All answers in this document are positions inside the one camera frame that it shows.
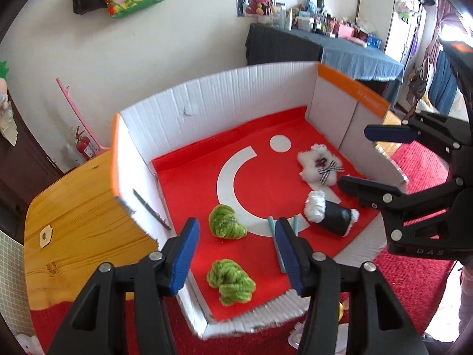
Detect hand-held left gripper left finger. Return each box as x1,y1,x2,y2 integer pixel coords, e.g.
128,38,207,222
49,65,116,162
51,217,201,355

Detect clear round lid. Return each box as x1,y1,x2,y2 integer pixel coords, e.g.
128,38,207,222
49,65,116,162
287,321,309,349

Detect black white fluffy pouch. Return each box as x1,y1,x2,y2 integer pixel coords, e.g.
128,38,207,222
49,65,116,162
303,190,361,236

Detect teal clothes peg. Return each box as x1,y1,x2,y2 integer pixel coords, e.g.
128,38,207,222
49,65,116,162
268,214,302,274

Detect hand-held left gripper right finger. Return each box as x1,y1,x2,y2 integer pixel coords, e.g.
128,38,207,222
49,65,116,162
273,217,427,355

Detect pink stick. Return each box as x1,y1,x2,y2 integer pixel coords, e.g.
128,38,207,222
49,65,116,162
56,78,111,152

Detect dark wooden door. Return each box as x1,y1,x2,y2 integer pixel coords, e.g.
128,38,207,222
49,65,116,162
0,92,74,230

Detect orange white cardboard box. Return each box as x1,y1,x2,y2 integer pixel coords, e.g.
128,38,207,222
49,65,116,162
110,61,409,341

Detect blue cloth covered table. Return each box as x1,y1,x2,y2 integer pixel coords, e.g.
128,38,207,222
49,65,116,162
245,22,404,84

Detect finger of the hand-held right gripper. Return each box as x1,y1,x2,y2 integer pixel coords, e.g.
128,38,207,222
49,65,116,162
364,113,466,152
338,175,463,245

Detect white fluffy striped-bow clip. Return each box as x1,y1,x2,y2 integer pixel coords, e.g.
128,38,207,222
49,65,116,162
297,143,345,185

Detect red woven mat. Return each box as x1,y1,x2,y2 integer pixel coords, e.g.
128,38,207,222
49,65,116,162
29,141,461,355

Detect row of bottles and boxes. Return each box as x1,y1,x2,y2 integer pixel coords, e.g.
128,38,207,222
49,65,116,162
277,0,383,49

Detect small wooden tag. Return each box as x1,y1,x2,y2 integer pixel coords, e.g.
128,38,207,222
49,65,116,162
39,225,55,246

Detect pink plush toy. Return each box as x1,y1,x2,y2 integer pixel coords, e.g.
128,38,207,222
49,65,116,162
0,60,11,95

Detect red fire extinguisher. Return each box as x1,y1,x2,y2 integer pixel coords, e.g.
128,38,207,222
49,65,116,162
75,126,95,161

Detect beige hanging paper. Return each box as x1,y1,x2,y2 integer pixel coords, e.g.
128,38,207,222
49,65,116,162
0,109,19,146

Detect green yarn scrunchie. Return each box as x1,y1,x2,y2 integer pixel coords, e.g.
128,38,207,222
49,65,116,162
208,204,248,239
206,259,256,307

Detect hanging clothes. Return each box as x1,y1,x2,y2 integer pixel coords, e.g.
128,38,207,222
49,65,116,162
404,18,466,115

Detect white wardrobe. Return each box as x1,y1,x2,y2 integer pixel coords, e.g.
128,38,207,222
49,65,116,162
357,0,427,63

